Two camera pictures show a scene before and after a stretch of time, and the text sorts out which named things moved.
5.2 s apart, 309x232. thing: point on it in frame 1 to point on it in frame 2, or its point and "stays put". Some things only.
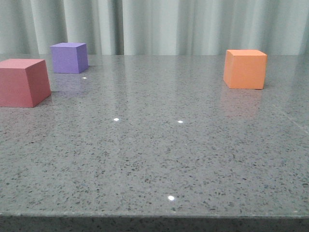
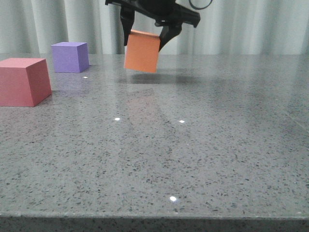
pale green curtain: [155, 27] stays put
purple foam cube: [69, 57] stays put
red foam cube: [24, 83] stays put
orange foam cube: [245, 69] to [142, 51]
